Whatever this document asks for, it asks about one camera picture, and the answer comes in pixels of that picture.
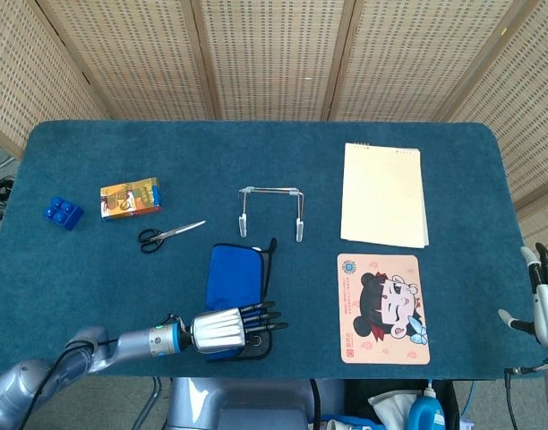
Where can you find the colourful cardboard box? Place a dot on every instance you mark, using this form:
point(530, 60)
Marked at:
point(131, 199)

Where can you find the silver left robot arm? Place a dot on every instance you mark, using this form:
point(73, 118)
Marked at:
point(135, 342)

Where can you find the grey robot torso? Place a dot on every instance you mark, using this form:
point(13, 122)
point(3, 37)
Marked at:
point(238, 403)

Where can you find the blue cloth with black trim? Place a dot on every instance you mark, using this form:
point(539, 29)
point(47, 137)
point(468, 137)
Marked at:
point(233, 277)

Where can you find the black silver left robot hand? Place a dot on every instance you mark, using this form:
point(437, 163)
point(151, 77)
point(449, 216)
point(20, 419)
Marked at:
point(218, 331)

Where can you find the teal table cloth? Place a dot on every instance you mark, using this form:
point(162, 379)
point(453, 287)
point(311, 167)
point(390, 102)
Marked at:
point(166, 152)

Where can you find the pale yellow spiral notepad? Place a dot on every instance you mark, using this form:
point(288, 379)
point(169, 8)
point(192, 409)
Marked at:
point(381, 197)

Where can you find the blue pump bottle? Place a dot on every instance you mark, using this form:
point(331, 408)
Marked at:
point(424, 414)

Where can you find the black bag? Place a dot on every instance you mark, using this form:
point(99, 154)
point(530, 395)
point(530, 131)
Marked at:
point(359, 394)

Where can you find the cartoon girl mouse pad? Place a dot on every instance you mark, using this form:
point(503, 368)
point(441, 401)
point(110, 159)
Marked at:
point(381, 309)

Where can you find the white crumpled cloth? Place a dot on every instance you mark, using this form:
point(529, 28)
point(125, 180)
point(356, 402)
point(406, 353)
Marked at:
point(390, 403)

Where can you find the woven bamboo folding screen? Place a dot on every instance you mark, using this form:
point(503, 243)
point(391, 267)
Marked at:
point(274, 54)

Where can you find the blue building block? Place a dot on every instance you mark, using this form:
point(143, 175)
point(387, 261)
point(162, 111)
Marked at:
point(63, 215)

